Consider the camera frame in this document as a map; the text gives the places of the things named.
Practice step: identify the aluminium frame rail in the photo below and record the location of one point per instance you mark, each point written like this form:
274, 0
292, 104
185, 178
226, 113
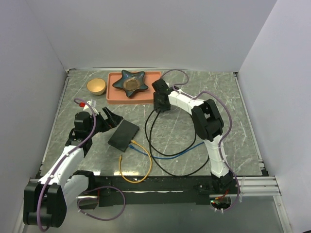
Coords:
262, 187

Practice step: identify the black network switch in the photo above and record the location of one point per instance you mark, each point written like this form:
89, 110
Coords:
123, 135

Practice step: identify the yellow wooden bowl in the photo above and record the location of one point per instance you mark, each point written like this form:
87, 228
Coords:
96, 86

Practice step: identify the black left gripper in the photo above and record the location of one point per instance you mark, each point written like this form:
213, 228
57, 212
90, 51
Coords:
114, 119

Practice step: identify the blue star-shaped dish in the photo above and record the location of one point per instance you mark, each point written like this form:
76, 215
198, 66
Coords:
131, 82

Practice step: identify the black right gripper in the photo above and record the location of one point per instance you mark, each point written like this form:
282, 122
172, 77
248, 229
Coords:
157, 106

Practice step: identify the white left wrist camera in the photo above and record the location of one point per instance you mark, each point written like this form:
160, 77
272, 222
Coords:
88, 104

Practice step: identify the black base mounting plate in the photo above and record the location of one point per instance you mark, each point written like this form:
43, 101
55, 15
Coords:
114, 190

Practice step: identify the salmon pink tray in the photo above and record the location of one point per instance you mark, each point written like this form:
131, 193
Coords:
118, 96

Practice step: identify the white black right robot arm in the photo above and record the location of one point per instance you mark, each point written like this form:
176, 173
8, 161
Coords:
208, 125

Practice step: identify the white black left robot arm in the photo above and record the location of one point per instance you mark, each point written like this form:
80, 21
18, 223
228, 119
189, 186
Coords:
46, 201

